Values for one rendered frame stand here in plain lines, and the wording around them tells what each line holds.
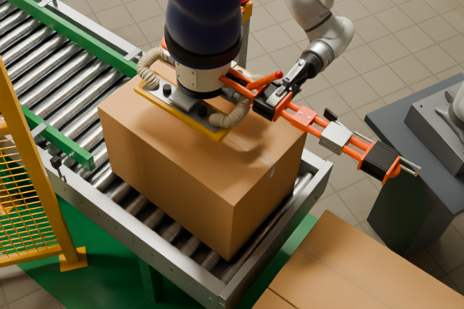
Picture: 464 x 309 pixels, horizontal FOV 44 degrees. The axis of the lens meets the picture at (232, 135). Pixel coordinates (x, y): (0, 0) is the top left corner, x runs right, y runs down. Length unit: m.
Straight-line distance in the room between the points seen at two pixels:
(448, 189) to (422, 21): 1.97
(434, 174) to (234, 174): 0.77
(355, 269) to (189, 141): 0.77
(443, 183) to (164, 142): 1.00
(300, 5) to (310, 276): 0.95
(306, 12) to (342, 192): 1.37
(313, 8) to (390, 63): 1.87
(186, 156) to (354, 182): 1.36
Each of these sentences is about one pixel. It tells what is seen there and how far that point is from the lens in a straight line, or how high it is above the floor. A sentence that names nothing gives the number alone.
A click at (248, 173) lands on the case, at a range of 1.79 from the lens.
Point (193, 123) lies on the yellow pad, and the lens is 1.73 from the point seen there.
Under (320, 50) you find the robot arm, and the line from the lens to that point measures 1.77.
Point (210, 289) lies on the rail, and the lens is 1.99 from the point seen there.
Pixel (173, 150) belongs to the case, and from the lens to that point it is 1.84.
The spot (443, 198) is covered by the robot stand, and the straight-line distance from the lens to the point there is 2.14.
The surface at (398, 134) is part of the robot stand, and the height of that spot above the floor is 0.75.
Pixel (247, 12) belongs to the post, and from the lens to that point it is 2.26.
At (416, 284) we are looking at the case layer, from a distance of 2.19.
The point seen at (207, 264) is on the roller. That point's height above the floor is 0.55.
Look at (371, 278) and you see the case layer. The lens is 2.15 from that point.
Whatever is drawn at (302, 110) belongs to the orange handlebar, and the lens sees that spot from 1.63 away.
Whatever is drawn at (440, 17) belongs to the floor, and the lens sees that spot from 4.04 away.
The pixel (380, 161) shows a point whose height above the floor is 1.22.
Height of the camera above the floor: 2.44
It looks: 53 degrees down
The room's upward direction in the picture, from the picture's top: 4 degrees clockwise
